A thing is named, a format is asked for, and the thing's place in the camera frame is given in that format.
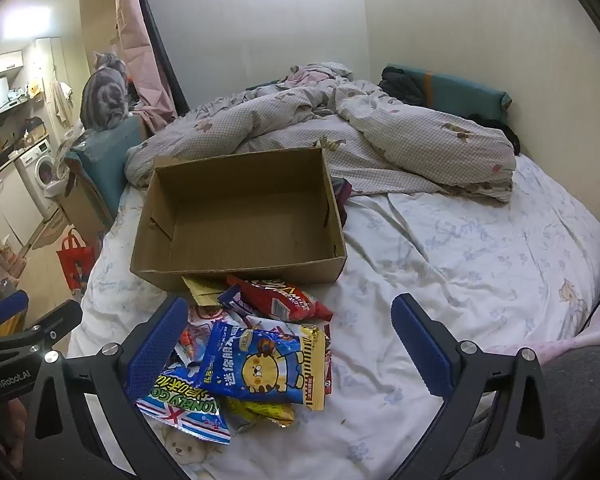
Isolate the red tote bag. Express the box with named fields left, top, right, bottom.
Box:
left=56, top=227, right=98, bottom=293

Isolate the pink printed pillow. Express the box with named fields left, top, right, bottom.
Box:
left=530, top=270, right=600, bottom=366

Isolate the brown cardboard box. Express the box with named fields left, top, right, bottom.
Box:
left=130, top=147, right=348, bottom=307

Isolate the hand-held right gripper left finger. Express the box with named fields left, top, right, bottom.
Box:
left=27, top=295, right=191, bottom=480

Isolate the black garment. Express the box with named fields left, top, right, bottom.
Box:
left=467, top=112, right=522, bottom=156

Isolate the grey cloth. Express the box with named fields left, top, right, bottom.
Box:
left=525, top=345, right=600, bottom=468

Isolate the hanging white towel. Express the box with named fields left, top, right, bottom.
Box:
left=47, top=80, right=74, bottom=127

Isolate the white blue striped snack packet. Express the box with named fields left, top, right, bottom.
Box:
left=135, top=365, right=233, bottom=445

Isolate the white red snack packet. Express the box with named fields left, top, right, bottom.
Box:
left=177, top=305, right=251, bottom=366

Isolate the green pillow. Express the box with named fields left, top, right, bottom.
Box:
left=380, top=64, right=512, bottom=111

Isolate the checked beige duvet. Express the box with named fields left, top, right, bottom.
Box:
left=125, top=62, right=517, bottom=203

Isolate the black frame post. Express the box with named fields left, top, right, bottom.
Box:
left=129, top=0, right=191, bottom=116

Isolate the purple snack packet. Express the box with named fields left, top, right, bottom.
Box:
left=217, top=284, right=261, bottom=318

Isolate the pink curtain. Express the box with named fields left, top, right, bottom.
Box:
left=115, top=0, right=178, bottom=126

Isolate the pink soft object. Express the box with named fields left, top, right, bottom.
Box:
left=0, top=247, right=28, bottom=286

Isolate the dark red cloth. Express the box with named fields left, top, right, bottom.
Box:
left=330, top=176, right=353, bottom=226

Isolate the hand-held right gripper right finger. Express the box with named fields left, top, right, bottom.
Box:
left=390, top=294, right=556, bottom=480

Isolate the white floral bed sheet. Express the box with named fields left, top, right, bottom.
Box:
left=70, top=150, right=600, bottom=480

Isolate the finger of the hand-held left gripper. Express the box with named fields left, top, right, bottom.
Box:
left=27, top=300, right=84, bottom=356
left=0, top=291, right=30, bottom=338

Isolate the red candy packet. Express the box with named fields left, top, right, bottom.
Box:
left=226, top=275, right=333, bottom=322

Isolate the teal upholstered bed end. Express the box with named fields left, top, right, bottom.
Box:
left=62, top=115, right=148, bottom=221

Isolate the grey tabby cat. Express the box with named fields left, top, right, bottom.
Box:
left=79, top=50, right=131, bottom=131

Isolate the yellow snack packet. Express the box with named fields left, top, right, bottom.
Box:
left=225, top=395, right=296, bottom=428

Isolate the white kitchen cabinet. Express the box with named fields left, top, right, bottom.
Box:
left=0, top=160, right=46, bottom=261

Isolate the white washing machine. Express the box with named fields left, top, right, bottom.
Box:
left=12, top=139, right=61, bottom=218

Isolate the blue tiger snack packet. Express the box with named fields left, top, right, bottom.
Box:
left=197, top=321, right=327, bottom=411

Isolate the dark clothing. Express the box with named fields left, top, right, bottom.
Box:
left=378, top=67, right=426, bottom=106

